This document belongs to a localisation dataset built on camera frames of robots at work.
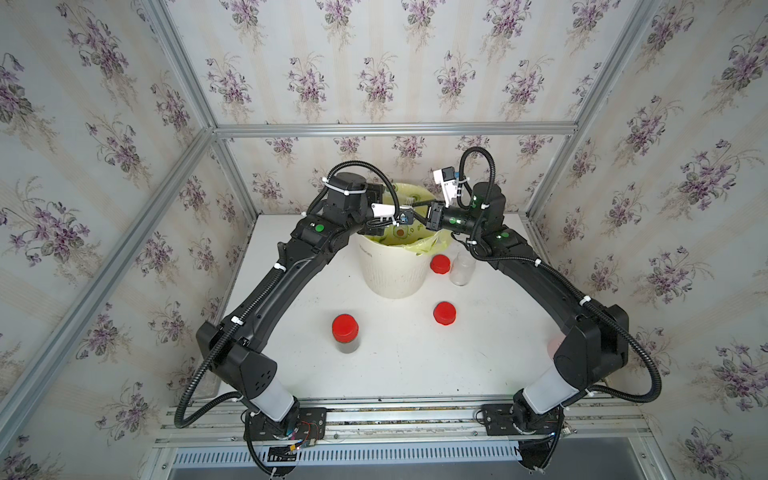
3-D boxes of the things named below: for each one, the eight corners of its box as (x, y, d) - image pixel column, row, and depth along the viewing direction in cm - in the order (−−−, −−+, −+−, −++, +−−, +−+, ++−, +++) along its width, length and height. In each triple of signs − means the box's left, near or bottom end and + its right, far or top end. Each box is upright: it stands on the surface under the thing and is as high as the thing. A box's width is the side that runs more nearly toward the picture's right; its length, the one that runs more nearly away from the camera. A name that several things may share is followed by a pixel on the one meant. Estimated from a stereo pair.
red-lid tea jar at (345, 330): (337, 354, 87) (331, 337, 77) (339, 333, 91) (333, 314, 81) (358, 354, 87) (354, 337, 77) (359, 333, 91) (356, 314, 81)
